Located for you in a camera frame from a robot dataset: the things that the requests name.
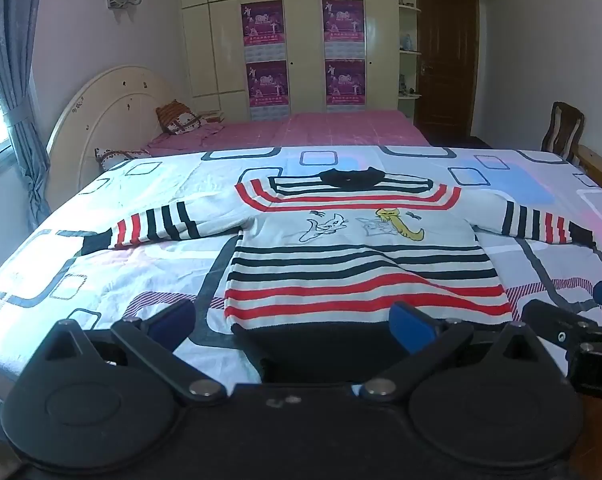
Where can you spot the wooden table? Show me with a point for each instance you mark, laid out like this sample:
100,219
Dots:
601,162

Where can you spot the blue grey curtain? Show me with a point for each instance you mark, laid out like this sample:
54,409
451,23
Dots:
11,60

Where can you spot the brown wooden chair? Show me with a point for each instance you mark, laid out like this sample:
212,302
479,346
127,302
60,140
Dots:
563,132

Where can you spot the pink bed sheet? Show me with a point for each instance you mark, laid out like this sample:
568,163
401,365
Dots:
306,130

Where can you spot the purple wall poster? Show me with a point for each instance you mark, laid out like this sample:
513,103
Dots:
262,27
343,25
267,85
345,82

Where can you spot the cream wardrobe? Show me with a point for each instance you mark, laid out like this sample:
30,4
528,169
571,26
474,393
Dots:
306,35

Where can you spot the orange patterned pillow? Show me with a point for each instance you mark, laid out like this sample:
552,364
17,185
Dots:
178,117

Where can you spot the blue ornament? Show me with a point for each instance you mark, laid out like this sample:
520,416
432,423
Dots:
408,42

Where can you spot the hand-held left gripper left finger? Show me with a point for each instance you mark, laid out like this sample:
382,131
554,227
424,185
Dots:
173,319

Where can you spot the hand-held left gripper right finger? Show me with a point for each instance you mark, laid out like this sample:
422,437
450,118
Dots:
412,327

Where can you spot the cream round headboard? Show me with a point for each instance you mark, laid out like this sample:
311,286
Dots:
111,110

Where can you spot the brown wooden door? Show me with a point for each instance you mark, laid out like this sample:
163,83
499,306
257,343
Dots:
448,60

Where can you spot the white red patterned pillow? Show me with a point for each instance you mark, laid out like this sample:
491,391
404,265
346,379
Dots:
116,156

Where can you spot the cream corner shelf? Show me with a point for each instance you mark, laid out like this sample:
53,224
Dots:
406,105

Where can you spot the striped white knit sweater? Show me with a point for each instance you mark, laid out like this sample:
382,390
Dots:
361,255

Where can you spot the white printed bed cover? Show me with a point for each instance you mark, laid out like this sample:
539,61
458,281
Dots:
131,280

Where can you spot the dark shelf ornaments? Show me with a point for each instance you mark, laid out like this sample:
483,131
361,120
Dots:
407,87

